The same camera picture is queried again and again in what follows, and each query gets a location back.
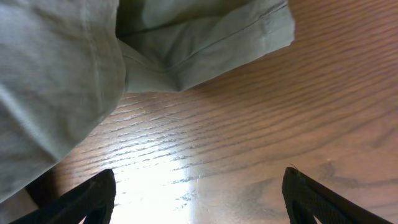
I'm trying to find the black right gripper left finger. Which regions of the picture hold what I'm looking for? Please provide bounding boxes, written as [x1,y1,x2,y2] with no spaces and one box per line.
[11,169,116,224]

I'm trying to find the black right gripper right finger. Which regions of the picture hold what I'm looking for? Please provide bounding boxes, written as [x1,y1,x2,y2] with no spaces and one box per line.
[282,167,391,224]

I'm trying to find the khaki green shorts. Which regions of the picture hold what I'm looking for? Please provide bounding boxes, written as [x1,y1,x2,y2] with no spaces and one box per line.
[1,0,295,200]

